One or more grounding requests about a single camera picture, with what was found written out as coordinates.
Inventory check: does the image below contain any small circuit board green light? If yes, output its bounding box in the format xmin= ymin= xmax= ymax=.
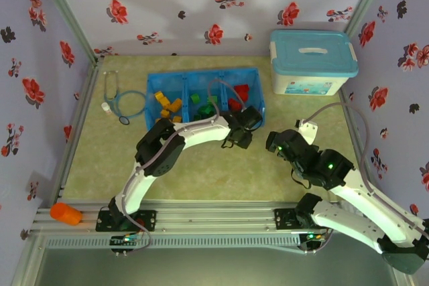
xmin=109 ymin=233 xmax=141 ymax=256
xmin=299 ymin=231 xmax=326 ymax=254

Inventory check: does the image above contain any white storage box blue lid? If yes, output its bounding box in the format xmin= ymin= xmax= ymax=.
xmin=269 ymin=29 xmax=359 ymax=96

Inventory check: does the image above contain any blue stethoscope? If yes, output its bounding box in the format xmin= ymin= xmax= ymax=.
xmin=103 ymin=70 xmax=148 ymax=125

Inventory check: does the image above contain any grey metal panel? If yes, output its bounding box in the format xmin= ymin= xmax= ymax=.
xmin=9 ymin=228 xmax=415 ymax=286

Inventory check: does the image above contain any orange plastic cup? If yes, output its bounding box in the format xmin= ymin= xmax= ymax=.
xmin=50 ymin=202 xmax=83 ymax=226

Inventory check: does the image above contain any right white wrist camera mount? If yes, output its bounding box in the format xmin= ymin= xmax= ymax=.
xmin=294 ymin=119 xmax=318 ymax=145

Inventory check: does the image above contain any left arm grey cable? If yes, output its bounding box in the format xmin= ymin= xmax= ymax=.
xmin=122 ymin=78 xmax=242 ymax=254

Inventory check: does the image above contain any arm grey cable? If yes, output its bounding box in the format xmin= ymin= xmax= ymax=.
xmin=122 ymin=78 xmax=242 ymax=254
xmin=301 ymin=102 xmax=429 ymax=254

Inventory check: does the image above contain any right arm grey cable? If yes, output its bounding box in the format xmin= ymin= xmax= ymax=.
xmin=301 ymin=102 xmax=429 ymax=254

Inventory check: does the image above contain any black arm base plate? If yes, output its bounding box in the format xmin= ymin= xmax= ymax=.
xmin=96 ymin=210 xmax=158 ymax=232
xmin=273 ymin=208 xmax=336 ymax=232

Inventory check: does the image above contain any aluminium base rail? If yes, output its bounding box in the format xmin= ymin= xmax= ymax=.
xmin=32 ymin=198 xmax=400 ymax=233

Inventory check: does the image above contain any slotted grey cable duct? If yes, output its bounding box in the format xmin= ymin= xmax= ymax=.
xmin=45 ymin=234 xmax=301 ymax=250

